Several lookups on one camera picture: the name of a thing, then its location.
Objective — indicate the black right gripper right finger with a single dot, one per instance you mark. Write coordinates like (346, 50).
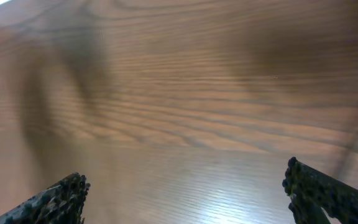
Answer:
(316, 196)

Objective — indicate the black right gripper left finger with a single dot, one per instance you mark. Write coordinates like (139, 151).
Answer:
(61, 203)

